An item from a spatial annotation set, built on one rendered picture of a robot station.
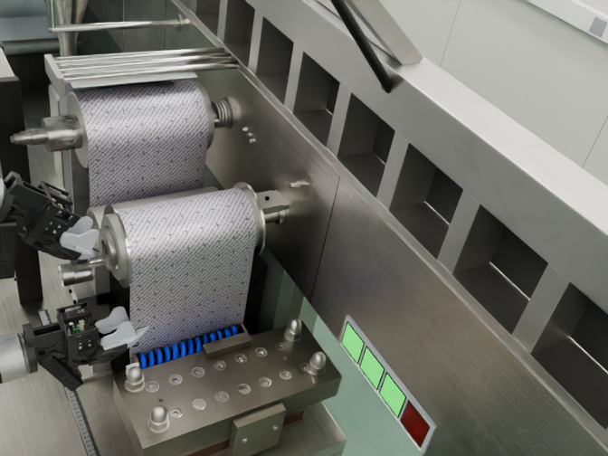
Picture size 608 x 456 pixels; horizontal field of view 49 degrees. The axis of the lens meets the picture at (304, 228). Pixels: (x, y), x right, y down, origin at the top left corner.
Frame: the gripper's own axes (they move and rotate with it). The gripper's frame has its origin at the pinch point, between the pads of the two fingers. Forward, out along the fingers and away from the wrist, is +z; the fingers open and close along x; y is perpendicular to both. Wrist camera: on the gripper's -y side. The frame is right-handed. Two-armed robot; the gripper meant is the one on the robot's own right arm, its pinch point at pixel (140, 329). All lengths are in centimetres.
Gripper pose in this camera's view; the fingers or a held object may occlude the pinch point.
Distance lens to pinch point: 126.9
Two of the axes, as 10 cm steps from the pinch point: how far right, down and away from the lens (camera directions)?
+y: 1.6, -7.8, -6.0
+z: 8.6, -1.9, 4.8
